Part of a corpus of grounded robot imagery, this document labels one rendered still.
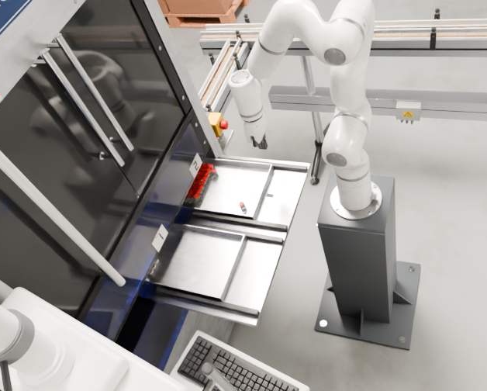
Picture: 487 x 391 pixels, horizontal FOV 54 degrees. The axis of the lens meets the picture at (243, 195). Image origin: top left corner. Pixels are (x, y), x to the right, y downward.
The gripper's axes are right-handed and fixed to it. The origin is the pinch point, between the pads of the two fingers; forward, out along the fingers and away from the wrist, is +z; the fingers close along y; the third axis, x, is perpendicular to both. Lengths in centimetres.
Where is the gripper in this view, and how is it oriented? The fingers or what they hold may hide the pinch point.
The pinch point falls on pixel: (262, 143)
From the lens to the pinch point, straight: 177.5
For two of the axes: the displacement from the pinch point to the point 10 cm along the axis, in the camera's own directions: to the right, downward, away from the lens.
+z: 2.5, 5.9, 7.7
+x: 9.1, 1.2, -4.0
